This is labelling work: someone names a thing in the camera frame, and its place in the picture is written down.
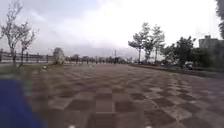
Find dark raised verge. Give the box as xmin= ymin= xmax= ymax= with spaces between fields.
xmin=129 ymin=62 xmax=224 ymax=80

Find railing fence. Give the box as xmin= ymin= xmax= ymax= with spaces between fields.
xmin=0 ymin=49 xmax=55 ymax=64

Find pale bush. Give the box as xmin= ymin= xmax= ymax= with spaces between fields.
xmin=52 ymin=46 xmax=66 ymax=66

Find distant row of trees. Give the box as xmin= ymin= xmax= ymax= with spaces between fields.
xmin=65 ymin=53 xmax=132 ymax=65

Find bare thin trees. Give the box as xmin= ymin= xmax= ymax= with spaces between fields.
xmin=0 ymin=0 xmax=39 ymax=68

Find checkered brick pavement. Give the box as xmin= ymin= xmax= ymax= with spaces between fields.
xmin=0 ymin=63 xmax=224 ymax=128

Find grey tall building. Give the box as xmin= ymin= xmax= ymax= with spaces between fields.
xmin=198 ymin=34 xmax=224 ymax=69

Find dark bushy trees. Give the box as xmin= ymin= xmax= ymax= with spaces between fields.
xmin=162 ymin=35 xmax=201 ymax=70

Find grass strip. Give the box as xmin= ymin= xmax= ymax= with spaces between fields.
xmin=0 ymin=62 xmax=54 ymax=80

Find tall slender trees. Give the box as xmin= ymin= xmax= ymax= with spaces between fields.
xmin=127 ymin=22 xmax=166 ymax=63

